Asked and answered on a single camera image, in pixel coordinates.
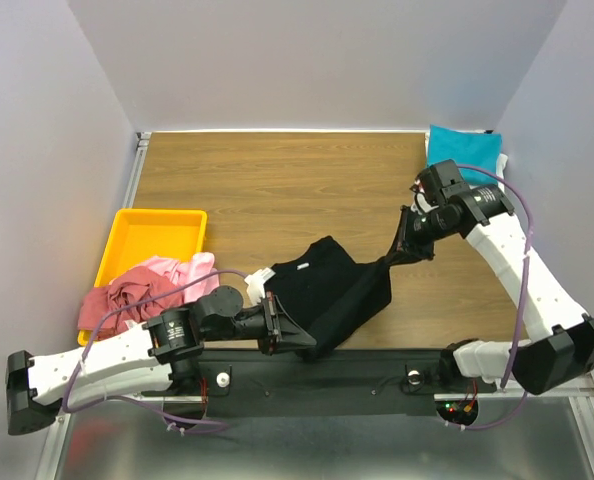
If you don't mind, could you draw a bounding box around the teal folded t shirt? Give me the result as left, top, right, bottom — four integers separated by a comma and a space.
425, 124, 504, 185

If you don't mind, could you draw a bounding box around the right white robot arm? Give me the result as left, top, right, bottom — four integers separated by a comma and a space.
387, 160, 594, 395

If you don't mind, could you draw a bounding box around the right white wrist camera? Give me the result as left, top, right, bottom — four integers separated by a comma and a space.
410, 170, 433, 214

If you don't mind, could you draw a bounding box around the dark red t shirt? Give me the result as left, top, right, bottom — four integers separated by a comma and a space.
78, 266, 184, 339

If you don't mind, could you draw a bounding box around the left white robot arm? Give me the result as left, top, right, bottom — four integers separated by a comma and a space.
5, 286, 316, 436

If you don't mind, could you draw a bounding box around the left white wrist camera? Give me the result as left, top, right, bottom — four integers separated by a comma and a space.
244, 267, 275, 305

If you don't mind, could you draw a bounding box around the yellow plastic bin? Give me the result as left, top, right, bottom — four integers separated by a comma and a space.
78, 209, 208, 346

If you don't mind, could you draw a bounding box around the white folded t shirt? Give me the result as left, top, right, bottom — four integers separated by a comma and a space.
423, 133, 509, 194

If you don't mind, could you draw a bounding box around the light pink t shirt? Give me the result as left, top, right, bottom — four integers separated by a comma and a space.
140, 252, 220, 303

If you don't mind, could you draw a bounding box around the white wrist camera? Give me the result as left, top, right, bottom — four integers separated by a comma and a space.
244, 267, 275, 305
410, 170, 433, 214

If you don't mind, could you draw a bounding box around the black t shirt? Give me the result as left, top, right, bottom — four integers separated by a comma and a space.
265, 236, 419, 361

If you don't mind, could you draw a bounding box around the aluminium frame rail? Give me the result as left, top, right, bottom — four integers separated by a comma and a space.
35, 132, 152, 480

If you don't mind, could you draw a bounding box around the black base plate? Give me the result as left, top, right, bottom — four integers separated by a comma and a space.
141, 347, 526, 419

